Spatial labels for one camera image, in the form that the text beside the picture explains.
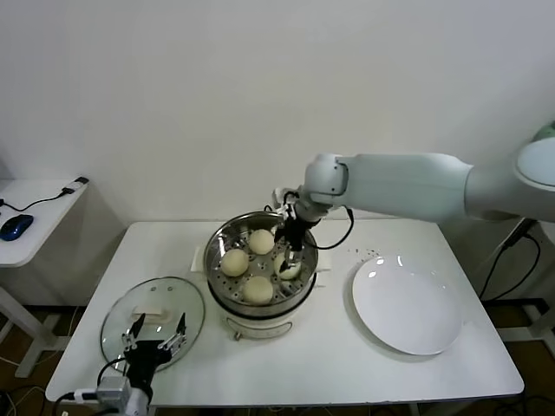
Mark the white electric cooker base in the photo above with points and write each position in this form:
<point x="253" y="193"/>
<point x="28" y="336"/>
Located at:
<point x="256" y="325"/>

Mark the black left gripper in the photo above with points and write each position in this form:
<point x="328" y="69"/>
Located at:
<point x="147" y="357"/>

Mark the blue computer mouse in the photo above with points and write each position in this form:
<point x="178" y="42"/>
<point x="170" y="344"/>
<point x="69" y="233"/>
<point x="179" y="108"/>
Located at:
<point x="17" y="227"/>

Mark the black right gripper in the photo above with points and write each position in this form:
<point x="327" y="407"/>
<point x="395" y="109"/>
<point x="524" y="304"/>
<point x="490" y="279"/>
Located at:
<point x="295" y="232"/>

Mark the glass pot lid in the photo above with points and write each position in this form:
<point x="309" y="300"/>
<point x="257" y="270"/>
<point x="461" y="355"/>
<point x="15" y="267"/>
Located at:
<point x="182" y="303"/>

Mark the stainless steel steamer basket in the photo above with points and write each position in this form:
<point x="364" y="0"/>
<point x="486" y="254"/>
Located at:
<point x="225" y="286"/>

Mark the white round plate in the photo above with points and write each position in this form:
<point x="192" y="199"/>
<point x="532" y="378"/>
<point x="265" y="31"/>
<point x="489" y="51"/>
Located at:
<point x="403" y="303"/>

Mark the white side table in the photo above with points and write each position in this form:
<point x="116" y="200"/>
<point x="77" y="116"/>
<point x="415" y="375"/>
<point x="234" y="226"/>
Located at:
<point x="43" y="225"/>

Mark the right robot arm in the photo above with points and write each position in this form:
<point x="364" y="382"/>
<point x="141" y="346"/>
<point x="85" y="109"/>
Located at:
<point x="403" y="182"/>

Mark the scattered dark crumbs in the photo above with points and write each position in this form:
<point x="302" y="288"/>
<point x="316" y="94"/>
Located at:
<point x="371" y="250"/>

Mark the white steamed baozi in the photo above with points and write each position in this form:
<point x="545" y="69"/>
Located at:
<point x="261" y="241"/>
<point x="234" y="262"/>
<point x="258" y="289"/>
<point x="289" y="273"/>

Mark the pale green appliance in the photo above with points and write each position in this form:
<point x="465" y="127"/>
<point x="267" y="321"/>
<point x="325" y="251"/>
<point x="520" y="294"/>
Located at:
<point x="547" y="132"/>

